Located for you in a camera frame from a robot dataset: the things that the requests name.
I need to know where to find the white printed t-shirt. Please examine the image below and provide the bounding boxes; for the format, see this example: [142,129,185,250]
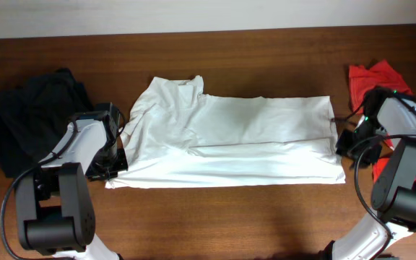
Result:
[106,77,345,189]

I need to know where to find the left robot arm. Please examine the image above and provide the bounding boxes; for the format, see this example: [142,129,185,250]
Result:
[11,103,128,259]

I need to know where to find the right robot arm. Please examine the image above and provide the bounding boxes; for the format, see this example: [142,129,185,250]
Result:
[318,86,416,260]

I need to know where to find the black folded clothes pile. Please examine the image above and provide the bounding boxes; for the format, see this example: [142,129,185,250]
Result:
[0,69,93,178]

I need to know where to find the red t-shirt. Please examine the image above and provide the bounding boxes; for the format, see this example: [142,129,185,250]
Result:
[348,60,416,184]

